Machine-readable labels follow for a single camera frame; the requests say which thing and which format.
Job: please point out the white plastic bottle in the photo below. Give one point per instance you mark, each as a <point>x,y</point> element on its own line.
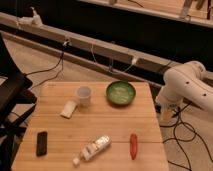
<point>92,149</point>

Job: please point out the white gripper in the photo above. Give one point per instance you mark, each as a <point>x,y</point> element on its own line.
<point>166,112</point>

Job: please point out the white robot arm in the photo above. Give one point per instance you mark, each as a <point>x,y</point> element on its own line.
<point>184,81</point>

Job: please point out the red pepper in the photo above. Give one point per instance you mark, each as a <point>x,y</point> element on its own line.
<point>133,146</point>

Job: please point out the green bowl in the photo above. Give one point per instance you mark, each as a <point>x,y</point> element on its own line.
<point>120,93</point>

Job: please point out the black chair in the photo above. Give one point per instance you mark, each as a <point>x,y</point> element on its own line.
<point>14,90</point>

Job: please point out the white sponge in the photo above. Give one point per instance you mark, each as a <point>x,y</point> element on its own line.
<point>68,109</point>

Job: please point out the translucent plastic cup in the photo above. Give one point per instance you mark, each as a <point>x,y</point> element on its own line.
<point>84,95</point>

